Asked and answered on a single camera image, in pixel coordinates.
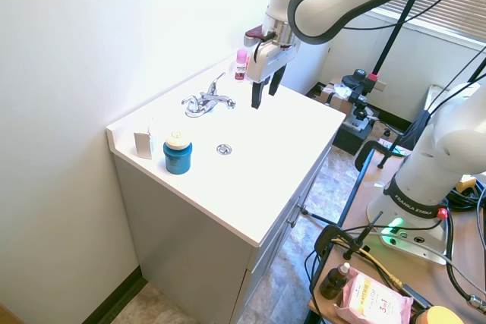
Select blue jar cream lid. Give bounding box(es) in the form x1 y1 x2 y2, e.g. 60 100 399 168
163 129 194 176

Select black equipment case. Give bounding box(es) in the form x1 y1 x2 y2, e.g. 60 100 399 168
333 109 380 156

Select dark red wrist camera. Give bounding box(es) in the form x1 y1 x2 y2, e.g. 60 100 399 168
243 24 267 49

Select brown dropper bottle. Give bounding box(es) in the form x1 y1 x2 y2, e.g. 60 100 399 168
319 262 352 300

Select cardboard box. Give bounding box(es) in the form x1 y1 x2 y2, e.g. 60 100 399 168
317 77 360 112

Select black camera tripod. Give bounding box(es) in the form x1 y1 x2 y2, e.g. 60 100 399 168
351 0 421 120

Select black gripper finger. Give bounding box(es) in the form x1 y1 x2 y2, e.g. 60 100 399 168
250 76 272 110
267 63 287 96

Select black C-clamp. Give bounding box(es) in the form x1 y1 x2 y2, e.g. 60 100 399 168
316 210 383 260
355 140 409 170

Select window blinds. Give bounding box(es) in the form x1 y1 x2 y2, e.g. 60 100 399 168
374 0 486 50

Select dark baseboard strip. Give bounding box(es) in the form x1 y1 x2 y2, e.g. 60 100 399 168
87 266 150 324

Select chrome sink faucet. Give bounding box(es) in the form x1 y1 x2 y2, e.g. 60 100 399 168
185 72 227 118

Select white grey sink vanity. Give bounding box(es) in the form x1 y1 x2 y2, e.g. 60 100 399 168
106 50 348 324

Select pink white bottle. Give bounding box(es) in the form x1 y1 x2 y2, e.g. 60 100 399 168
235 49 250 83

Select yellow orange round object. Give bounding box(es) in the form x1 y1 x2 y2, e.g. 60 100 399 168
412 304 465 324

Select yellow cable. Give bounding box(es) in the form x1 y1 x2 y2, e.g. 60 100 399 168
330 238 403 289

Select small white carton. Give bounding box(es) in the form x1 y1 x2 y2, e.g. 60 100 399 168
133 125 156 160

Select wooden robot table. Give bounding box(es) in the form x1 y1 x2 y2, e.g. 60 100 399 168
307 147 486 324

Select pink wipes pack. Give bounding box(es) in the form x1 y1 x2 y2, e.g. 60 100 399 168
333 266 415 322

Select black cable bundle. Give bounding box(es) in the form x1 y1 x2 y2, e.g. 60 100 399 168
443 175 486 324

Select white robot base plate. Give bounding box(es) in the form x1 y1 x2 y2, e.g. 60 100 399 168
366 202 450 266

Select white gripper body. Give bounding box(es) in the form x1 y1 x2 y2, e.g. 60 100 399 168
245 41 301 84

